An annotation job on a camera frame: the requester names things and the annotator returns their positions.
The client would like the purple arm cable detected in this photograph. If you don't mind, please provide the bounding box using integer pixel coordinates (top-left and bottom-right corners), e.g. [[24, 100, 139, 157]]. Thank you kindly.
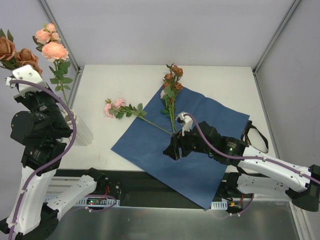
[[184, 113, 320, 221], [7, 79, 120, 240]]

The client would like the right white cable duct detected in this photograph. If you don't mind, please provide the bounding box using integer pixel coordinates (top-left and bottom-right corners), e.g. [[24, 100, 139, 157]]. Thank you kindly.
[[210, 200, 228, 211]]

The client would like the small pink flower stem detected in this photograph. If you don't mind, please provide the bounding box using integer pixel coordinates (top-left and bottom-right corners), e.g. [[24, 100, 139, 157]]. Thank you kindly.
[[104, 98, 172, 135]]

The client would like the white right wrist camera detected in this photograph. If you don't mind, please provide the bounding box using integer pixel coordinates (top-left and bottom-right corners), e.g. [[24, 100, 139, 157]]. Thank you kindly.
[[175, 111, 193, 137]]

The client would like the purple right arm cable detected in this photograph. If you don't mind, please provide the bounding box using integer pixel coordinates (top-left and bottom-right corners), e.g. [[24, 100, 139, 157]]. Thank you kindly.
[[184, 113, 320, 221]]

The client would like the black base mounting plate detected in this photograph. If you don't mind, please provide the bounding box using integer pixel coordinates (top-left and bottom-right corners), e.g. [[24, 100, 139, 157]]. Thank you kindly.
[[55, 169, 243, 209]]

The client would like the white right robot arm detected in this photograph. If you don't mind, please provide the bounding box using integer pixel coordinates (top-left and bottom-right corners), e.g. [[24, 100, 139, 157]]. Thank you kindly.
[[163, 121, 320, 212]]

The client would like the white ribbed vase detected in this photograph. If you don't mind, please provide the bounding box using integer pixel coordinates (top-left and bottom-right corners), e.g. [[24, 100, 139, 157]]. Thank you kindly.
[[61, 110, 94, 147]]

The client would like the left aluminium frame post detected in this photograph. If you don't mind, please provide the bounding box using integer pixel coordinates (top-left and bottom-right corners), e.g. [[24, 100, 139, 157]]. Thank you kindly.
[[37, 0, 81, 73]]

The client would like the white cable duct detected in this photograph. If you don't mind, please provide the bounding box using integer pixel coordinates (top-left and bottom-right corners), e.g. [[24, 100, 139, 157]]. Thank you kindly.
[[210, 200, 228, 211], [44, 196, 120, 207]]

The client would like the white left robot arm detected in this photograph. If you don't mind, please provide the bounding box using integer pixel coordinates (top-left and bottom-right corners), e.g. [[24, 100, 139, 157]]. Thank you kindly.
[[0, 91, 107, 240]]

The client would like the aluminium frame post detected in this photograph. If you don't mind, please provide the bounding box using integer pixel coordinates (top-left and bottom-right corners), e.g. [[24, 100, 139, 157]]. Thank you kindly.
[[252, 0, 303, 76], [37, 0, 81, 73]]

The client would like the right aluminium table rail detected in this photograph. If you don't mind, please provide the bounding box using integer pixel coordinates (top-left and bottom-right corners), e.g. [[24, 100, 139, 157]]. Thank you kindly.
[[252, 72, 280, 157]]

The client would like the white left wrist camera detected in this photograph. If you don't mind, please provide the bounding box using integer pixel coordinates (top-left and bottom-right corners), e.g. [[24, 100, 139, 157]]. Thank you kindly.
[[4, 64, 49, 97]]

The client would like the peach peony flower stem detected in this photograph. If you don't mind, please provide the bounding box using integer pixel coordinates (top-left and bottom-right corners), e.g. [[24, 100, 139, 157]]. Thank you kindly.
[[32, 23, 73, 107]]

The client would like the aluminium front rail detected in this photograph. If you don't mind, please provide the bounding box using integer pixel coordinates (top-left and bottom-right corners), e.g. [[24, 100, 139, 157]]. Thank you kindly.
[[46, 176, 80, 196]]

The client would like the left white cable duct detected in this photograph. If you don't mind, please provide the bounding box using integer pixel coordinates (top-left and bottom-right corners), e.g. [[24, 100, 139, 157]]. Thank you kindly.
[[44, 196, 120, 207]]

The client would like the right aluminium frame post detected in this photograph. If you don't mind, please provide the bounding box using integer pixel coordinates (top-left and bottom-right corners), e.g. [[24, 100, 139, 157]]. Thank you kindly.
[[252, 0, 303, 76]]

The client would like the black ribbon with gold letters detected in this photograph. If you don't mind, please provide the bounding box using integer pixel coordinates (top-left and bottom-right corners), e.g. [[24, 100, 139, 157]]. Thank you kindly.
[[239, 119, 270, 155]]

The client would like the blue wrapping paper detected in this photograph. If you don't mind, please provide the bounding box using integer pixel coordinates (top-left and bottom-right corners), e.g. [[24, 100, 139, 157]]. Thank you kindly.
[[111, 87, 250, 209]]

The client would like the orange and pink flower bouquet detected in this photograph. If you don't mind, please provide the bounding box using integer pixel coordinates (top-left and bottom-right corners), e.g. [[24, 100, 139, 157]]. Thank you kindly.
[[160, 63, 184, 133]]

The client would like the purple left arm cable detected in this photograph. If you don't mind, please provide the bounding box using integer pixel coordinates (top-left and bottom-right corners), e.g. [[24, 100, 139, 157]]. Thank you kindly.
[[7, 79, 120, 240]]

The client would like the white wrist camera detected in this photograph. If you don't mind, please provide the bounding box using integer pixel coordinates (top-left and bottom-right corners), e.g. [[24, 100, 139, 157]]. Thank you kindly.
[[175, 111, 193, 137], [4, 64, 49, 97]]

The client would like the large orange rose stem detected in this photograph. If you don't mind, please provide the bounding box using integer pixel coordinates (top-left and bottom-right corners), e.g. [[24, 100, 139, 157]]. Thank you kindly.
[[0, 29, 43, 76]]

